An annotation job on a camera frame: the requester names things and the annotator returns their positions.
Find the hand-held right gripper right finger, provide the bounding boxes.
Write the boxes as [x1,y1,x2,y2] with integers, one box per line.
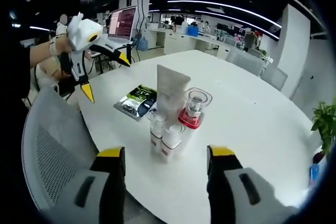
[206,144,292,224]

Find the small white skincare bottle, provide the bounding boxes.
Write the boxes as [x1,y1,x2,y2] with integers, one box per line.
[147,112,169,156]

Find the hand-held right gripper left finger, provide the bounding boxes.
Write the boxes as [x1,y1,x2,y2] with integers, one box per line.
[46,146,130,224]

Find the blue packet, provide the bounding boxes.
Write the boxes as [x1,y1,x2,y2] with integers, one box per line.
[309,163,321,183]

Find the person's left hand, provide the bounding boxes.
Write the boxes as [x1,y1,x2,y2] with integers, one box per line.
[55,35,71,54]

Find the silver skincare sachet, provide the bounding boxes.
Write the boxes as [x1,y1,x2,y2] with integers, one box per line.
[113,97,141,122]

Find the dark blue skincare sachet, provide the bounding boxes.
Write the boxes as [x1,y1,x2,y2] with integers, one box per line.
[136,98,158,117]

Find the white counter cabinets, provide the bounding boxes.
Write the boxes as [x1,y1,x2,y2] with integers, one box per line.
[146,27,232,59]

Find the green potted plant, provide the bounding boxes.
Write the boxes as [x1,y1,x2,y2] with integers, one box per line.
[311,100,336,156]

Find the white wristband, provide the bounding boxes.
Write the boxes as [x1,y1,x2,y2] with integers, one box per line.
[49,39,59,57]

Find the white skincare tube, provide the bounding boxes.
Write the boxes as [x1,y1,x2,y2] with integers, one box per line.
[156,63,192,116]

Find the blue storage box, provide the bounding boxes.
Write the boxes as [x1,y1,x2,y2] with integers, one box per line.
[186,26,200,37]

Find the red-banded white skincare bottle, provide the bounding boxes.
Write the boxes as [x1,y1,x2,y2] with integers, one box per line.
[177,87,213,156]

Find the dark red vase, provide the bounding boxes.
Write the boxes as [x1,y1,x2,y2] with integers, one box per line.
[312,150,326,164]

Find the small translucent skincare bottle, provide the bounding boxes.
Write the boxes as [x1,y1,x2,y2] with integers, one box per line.
[159,123,186,163]

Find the open laptop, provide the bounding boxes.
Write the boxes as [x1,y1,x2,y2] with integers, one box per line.
[106,5,138,49]

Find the blue water jug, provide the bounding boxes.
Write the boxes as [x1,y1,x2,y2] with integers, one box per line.
[136,36,150,51]

